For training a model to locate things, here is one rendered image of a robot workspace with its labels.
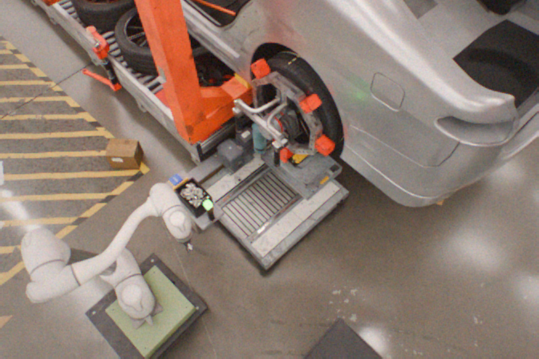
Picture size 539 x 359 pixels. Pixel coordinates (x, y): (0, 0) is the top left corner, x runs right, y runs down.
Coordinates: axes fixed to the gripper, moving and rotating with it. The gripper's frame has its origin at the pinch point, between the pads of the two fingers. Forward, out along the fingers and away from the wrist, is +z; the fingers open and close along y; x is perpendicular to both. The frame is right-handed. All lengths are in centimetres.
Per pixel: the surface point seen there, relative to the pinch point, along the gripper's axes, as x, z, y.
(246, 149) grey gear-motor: 72, 41, -56
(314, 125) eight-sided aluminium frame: 92, -24, -13
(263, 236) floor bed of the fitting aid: 51, 65, -3
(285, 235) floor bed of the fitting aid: 63, 65, 6
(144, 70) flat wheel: 49, 50, -169
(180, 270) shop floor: -7, 74, -18
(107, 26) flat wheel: 46, 55, -235
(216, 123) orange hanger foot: 60, 19, -74
